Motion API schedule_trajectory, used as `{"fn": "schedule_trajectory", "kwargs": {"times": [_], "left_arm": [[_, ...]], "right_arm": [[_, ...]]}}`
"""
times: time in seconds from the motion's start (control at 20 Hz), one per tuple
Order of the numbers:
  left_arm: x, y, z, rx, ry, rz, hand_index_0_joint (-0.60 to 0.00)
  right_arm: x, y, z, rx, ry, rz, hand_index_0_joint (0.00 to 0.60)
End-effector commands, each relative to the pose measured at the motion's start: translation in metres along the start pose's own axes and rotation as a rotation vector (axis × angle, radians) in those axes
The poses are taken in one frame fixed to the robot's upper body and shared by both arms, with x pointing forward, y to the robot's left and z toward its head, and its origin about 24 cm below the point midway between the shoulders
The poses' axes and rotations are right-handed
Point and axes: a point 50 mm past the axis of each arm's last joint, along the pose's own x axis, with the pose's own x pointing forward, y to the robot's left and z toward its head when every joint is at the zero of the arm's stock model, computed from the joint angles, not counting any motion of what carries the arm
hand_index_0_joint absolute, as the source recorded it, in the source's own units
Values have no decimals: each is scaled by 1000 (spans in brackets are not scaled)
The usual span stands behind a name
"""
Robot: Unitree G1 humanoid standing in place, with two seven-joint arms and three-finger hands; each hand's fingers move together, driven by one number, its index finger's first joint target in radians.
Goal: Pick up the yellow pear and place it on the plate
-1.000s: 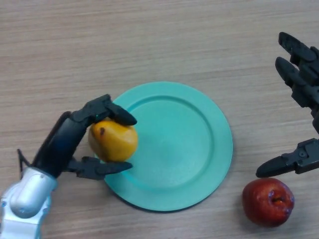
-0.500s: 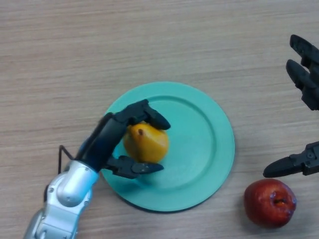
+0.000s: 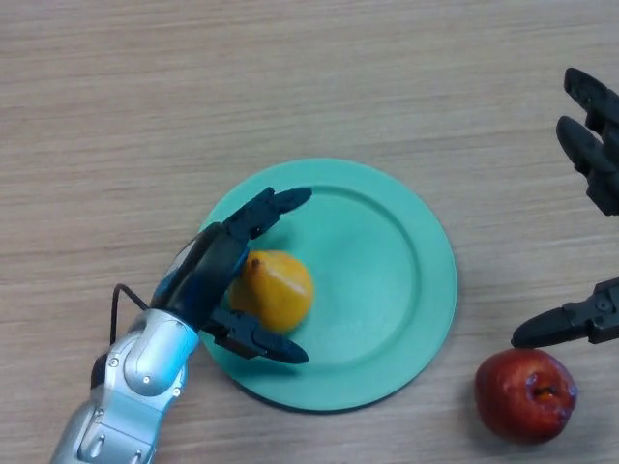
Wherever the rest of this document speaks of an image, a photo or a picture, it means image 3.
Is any yellow pear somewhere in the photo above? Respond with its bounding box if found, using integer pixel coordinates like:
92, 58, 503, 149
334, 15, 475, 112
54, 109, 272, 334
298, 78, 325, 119
226, 249, 315, 334

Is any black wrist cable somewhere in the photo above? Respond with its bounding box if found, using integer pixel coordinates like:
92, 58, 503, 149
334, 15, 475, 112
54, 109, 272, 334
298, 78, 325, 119
108, 283, 149, 347

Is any green round plate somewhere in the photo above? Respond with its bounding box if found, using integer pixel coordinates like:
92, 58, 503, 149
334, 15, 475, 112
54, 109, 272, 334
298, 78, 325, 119
196, 159, 458, 414

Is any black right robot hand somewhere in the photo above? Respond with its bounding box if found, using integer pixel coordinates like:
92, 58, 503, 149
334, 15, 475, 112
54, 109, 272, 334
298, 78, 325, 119
511, 67, 619, 349

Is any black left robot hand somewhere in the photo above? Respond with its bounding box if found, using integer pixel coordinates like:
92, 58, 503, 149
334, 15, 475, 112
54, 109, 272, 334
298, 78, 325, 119
150, 187, 313, 364

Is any red apple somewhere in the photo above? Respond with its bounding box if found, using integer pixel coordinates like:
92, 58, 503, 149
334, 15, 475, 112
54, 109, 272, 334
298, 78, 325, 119
474, 349, 578, 445

